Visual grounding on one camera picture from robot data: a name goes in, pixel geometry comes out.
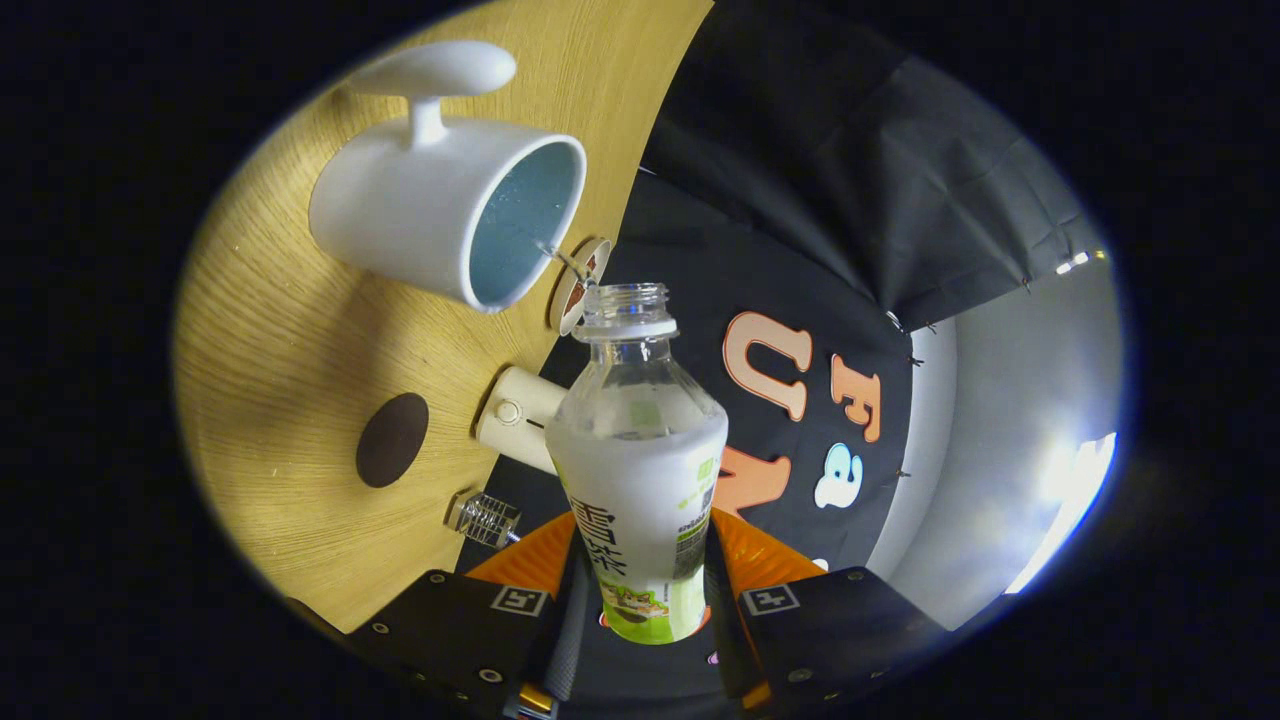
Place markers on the cream white appliance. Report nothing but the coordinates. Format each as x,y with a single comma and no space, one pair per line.
515,415

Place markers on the small white plate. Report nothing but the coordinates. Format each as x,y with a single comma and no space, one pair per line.
598,252

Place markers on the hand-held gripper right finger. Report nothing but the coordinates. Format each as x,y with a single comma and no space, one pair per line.
722,640

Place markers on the narrow ceiling light strip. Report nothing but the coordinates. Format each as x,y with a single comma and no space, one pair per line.
1075,264

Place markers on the wooden table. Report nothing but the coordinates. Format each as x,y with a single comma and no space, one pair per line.
270,350

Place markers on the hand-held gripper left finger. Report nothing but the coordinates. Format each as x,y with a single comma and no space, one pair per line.
562,630

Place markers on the white cup with blue inside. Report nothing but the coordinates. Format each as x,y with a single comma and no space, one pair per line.
410,210

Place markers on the clear bottle with white label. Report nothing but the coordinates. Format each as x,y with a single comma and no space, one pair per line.
640,490

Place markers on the dark round coaster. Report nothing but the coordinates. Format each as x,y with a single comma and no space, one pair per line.
392,440

